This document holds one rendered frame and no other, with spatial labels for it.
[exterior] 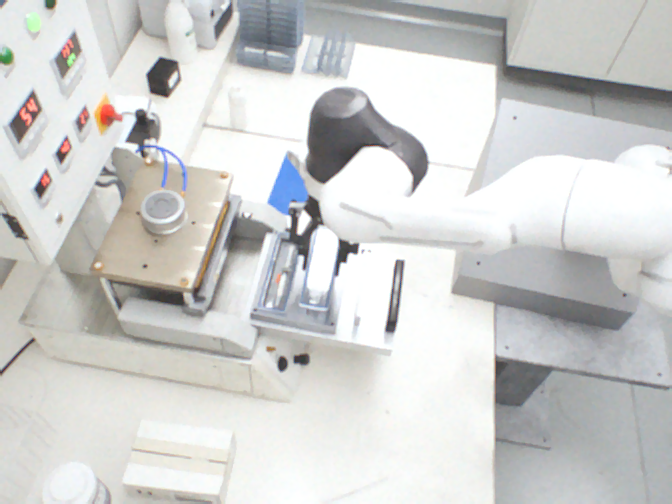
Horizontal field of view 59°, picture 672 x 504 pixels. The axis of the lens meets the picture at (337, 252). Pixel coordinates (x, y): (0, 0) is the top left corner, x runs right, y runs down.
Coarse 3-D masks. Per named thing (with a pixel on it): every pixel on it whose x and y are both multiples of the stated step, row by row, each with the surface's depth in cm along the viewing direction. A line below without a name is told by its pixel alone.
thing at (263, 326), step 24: (264, 240) 125; (360, 264) 123; (384, 264) 123; (360, 288) 115; (384, 288) 120; (360, 312) 112; (384, 312) 117; (288, 336) 115; (312, 336) 113; (336, 336) 113; (360, 336) 113; (384, 336) 114
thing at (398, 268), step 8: (400, 264) 119; (392, 272) 122; (400, 272) 118; (392, 280) 117; (400, 280) 117; (392, 288) 116; (400, 288) 116; (392, 296) 114; (400, 296) 115; (392, 304) 113; (392, 312) 112; (392, 320) 111; (392, 328) 113
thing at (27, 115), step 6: (30, 102) 82; (24, 108) 81; (30, 108) 82; (36, 108) 84; (18, 114) 80; (24, 114) 81; (30, 114) 82; (36, 114) 84; (18, 120) 80; (24, 120) 81; (30, 120) 83; (18, 126) 80; (24, 126) 81; (18, 132) 80; (24, 132) 82
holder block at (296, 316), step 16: (272, 240) 122; (304, 272) 118; (336, 288) 116; (256, 304) 113; (288, 304) 113; (336, 304) 114; (272, 320) 113; (288, 320) 112; (304, 320) 112; (320, 320) 112; (336, 320) 112
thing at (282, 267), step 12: (276, 240) 121; (288, 240) 121; (276, 252) 119; (288, 252) 119; (276, 264) 117; (288, 264) 117; (276, 276) 116; (288, 276) 116; (264, 288) 114; (276, 288) 114; (288, 288) 114; (264, 300) 112; (276, 300) 113
